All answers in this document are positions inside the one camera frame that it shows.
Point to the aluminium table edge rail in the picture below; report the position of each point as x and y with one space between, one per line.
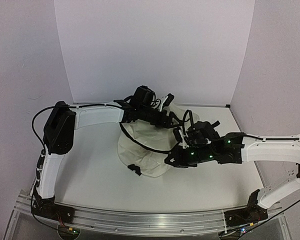
183 104

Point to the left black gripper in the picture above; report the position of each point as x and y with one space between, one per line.
168 122

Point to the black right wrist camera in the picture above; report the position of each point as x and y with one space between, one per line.
197 127

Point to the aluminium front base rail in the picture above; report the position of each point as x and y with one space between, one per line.
63 221

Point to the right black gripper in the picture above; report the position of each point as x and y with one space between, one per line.
179 155

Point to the beige canvas backpack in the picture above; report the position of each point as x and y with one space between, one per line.
141 144

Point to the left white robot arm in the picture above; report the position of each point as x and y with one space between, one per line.
64 119

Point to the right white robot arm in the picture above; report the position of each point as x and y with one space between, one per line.
272 149

